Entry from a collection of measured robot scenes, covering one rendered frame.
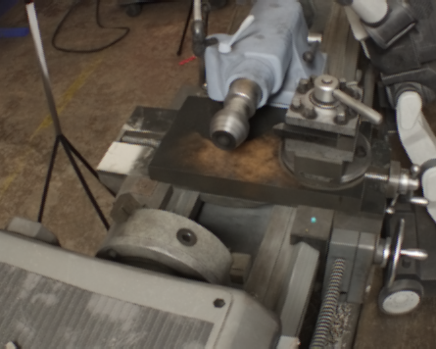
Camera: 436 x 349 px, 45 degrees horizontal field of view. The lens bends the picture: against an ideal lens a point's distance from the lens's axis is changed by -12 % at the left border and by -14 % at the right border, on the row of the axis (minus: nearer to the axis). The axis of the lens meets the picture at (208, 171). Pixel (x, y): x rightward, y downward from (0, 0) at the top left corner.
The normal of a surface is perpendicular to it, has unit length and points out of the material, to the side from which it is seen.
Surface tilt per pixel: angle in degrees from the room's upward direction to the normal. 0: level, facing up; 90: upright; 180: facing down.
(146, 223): 7
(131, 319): 0
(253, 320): 45
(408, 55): 100
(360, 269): 90
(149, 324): 0
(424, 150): 90
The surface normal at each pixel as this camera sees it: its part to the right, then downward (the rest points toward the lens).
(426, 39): -0.14, 0.67
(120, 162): -0.08, -0.74
